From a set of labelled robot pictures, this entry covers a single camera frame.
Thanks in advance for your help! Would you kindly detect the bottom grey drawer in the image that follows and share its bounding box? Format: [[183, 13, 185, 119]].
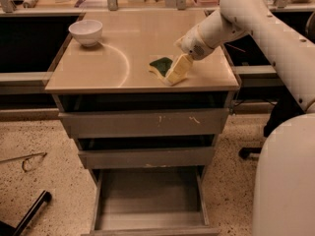
[[82, 166, 220, 236]]

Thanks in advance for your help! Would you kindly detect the green and yellow sponge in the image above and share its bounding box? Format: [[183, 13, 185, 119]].
[[149, 57, 173, 80]]

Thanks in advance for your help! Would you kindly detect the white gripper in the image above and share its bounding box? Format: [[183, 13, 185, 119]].
[[163, 26, 214, 86]]

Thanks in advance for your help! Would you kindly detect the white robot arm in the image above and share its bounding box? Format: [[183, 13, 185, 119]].
[[166, 0, 315, 236]]

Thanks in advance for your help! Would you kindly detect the black chair leg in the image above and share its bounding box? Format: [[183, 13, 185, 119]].
[[0, 191, 52, 236]]

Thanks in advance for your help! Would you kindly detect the grey drawer cabinet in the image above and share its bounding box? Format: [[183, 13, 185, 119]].
[[44, 9, 241, 236]]

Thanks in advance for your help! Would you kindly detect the black office chair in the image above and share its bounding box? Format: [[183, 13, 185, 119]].
[[263, 92, 304, 138]]

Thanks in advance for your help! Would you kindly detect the top grey drawer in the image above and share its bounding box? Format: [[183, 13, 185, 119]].
[[59, 108, 228, 139]]

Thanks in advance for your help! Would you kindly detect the middle grey drawer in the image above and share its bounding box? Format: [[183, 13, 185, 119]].
[[78, 147, 215, 169]]

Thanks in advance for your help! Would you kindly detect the white ceramic bowl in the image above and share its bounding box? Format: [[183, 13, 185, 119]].
[[68, 20, 102, 46]]

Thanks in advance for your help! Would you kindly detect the grey drawer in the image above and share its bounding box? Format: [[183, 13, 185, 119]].
[[78, 147, 215, 169], [82, 166, 220, 236], [59, 108, 228, 139]]

